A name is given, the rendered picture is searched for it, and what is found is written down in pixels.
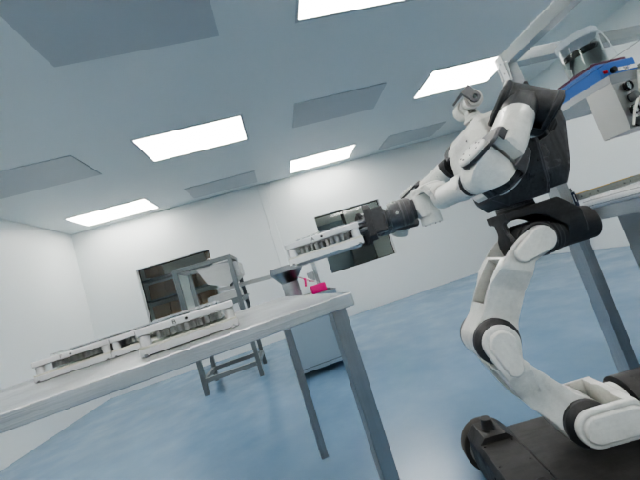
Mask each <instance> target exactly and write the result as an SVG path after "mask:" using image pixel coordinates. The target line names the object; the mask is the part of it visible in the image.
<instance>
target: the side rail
mask: <svg viewBox="0 0 640 480"><path fill-rule="evenodd" d="M638 181H640V175H639V174H637V175H634V176H632V177H629V178H626V179H623V180H620V181H617V182H614V183H611V184H607V185H605V186H602V187H599V188H596V189H593V190H587V191H584V192H581V193H578V194H576V197H577V199H578V201H579V200H582V199H585V198H588V197H591V196H594V195H597V194H600V193H603V192H606V191H609V190H614V189H617V188H620V187H623V186H626V185H629V184H632V183H635V182H638ZM624 183H626V184H624ZM590 193H591V195H590Z"/></svg>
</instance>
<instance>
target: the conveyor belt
mask: <svg viewBox="0 0 640 480"><path fill-rule="evenodd" d="M637 197H640V182H638V183H635V184H632V185H628V186H625V187H623V188H620V189H617V190H612V191H609V192H606V193H603V194H600V195H596V196H593V197H591V198H588V199H585V200H584V201H583V202H582V205H583V206H588V207H591V208H592V209H594V208H599V207H603V206H606V205H610V204H614V203H618V202H622V201H626V200H630V199H633V198H637Z"/></svg>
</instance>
